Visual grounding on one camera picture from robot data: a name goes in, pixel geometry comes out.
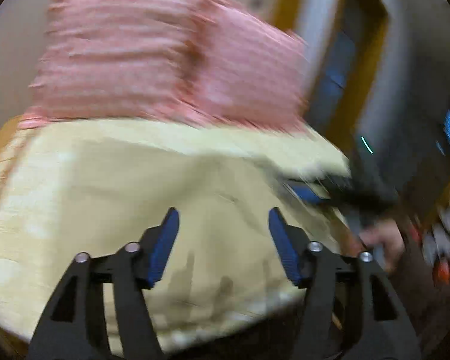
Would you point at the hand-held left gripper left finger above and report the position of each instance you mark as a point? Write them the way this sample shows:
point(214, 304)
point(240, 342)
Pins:
point(165, 243)

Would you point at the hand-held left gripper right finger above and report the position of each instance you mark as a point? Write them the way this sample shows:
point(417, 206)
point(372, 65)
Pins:
point(283, 243)

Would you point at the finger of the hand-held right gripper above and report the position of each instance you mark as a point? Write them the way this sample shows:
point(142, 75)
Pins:
point(307, 193)

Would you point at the beige pants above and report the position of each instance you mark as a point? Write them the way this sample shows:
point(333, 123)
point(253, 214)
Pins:
point(135, 195)

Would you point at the person's right hand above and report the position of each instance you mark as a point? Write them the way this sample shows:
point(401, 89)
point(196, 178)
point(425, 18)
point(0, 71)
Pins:
point(384, 242)

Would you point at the blurred colourful clutter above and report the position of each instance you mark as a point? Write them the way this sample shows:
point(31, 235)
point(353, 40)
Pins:
point(444, 247)

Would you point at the pink striped cloth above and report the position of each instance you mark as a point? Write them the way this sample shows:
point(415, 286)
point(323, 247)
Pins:
point(146, 52)

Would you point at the yellow wooden door frame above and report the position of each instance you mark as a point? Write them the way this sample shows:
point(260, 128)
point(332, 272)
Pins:
point(363, 56)

